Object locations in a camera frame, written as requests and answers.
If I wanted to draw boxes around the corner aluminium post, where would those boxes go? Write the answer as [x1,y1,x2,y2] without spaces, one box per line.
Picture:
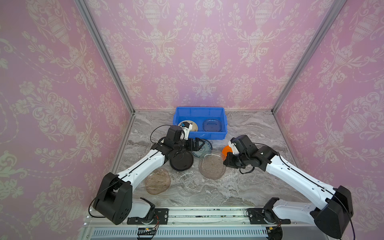
[74,0,135,116]
[271,0,347,116]

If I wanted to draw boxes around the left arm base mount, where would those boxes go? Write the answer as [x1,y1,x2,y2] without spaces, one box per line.
[127,208,169,225]

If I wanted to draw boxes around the black round plate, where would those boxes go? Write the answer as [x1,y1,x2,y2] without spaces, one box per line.
[170,151,194,172]

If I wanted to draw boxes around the cream plate with calligraphy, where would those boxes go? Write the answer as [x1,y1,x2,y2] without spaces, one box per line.
[178,120,198,132]

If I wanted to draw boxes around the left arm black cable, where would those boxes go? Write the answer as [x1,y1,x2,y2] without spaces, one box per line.
[149,124,172,144]

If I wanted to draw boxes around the blue plastic bin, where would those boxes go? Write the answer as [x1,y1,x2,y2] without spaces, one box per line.
[173,107,228,140]

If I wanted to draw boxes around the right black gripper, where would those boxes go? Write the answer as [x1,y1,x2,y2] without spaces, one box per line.
[222,152,251,169]

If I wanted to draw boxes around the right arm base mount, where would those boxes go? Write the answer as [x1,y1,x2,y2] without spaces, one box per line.
[246,208,291,227]

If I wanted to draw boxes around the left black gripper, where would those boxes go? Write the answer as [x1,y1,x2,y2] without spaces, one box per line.
[173,137,206,153]

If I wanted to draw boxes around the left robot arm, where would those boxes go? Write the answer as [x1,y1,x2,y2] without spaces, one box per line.
[89,122,205,225]

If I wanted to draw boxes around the right corner aluminium post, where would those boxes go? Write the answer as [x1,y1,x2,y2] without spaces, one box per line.
[271,0,347,116]

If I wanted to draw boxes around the brown clear plate centre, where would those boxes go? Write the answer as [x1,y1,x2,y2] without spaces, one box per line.
[199,154,226,180]

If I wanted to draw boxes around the brown clear plate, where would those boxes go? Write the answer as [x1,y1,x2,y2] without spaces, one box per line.
[145,169,171,195]
[199,154,226,180]

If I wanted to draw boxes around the orange plastic plate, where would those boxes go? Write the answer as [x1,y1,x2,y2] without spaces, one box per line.
[222,146,233,161]

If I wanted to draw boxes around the clear glass plate centre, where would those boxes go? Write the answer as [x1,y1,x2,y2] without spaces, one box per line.
[176,172,201,197]

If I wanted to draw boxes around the brown clear plate left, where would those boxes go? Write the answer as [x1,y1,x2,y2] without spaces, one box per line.
[145,169,171,195]

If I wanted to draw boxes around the blue floral patterned plate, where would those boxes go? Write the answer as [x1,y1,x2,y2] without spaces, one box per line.
[192,139,213,158]

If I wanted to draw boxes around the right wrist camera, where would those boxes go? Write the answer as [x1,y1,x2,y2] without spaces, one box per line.
[229,138,240,155]

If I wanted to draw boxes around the grey clear plate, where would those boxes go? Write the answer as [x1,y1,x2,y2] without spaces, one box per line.
[203,119,223,132]

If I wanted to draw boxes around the aluminium frame rail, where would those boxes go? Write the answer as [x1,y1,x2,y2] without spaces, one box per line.
[78,207,329,240]

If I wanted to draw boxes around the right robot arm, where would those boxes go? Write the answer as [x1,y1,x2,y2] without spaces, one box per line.
[223,135,354,239]

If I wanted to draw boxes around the left corner aluminium post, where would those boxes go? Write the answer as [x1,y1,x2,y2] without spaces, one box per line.
[74,0,135,116]

